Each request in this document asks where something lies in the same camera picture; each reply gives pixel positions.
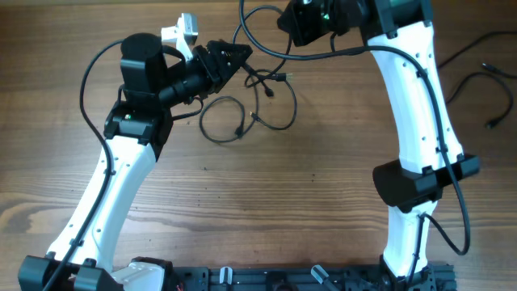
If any black USB cable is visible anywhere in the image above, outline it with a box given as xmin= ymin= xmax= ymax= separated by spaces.
xmin=232 ymin=23 xmax=299 ymax=132

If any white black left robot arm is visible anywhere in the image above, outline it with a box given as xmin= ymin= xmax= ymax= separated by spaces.
xmin=18 ymin=33 xmax=252 ymax=290

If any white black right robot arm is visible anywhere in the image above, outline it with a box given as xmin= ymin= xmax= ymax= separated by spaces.
xmin=277 ymin=0 xmax=479 ymax=280

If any black right camera cable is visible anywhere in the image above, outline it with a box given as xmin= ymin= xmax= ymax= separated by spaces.
xmin=238 ymin=0 xmax=472 ymax=291

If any black camera cable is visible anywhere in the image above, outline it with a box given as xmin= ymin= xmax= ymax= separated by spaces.
xmin=42 ymin=39 xmax=124 ymax=291
xmin=238 ymin=0 xmax=472 ymax=291

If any black left camera cable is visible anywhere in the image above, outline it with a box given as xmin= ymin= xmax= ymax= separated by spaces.
xmin=42 ymin=39 xmax=124 ymax=291

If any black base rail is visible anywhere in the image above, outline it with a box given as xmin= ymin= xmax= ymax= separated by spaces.
xmin=174 ymin=264 xmax=457 ymax=291

